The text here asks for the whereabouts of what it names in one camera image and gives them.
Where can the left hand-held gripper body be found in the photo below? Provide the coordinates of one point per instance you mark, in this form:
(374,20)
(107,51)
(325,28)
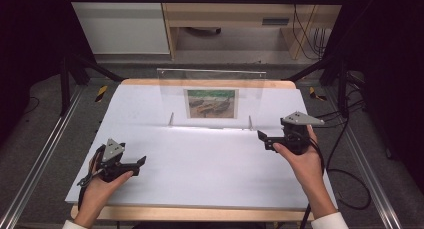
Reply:
(112,150)

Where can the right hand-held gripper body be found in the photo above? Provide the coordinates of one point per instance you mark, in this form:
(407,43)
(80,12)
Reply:
(295,135)

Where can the painting picture card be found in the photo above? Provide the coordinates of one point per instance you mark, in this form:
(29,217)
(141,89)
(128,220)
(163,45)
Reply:
(211,104)

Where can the clear acrylic photo frame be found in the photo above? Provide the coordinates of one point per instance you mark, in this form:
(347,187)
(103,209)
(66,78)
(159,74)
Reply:
(166,99)

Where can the person's right hand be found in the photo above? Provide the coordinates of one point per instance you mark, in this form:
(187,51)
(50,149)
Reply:
(308,169)

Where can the person's left hand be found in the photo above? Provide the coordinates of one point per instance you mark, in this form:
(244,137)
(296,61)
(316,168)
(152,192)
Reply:
(100,192)

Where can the black and yellow floor tape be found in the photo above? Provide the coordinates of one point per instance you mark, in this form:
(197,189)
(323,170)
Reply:
(316,94)
(101,93)

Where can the white table sheet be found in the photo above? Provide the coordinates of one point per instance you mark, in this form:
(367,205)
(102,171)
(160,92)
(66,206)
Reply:
(200,169)

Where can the black metal stand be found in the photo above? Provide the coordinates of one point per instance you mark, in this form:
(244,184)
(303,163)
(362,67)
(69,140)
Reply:
(342,89)
(65,89)

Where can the dark curtain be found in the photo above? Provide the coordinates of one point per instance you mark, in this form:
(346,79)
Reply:
(30,49)
(390,72)

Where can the black curved bar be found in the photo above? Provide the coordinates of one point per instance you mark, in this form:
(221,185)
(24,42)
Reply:
(203,31)

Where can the white cabinet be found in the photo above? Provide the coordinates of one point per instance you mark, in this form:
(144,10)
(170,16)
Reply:
(123,29)

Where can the light wooden desk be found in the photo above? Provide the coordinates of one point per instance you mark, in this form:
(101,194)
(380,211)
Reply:
(233,14)

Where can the aluminium floor rail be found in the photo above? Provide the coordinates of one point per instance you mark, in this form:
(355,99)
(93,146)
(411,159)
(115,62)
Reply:
(40,155)
(366,175)

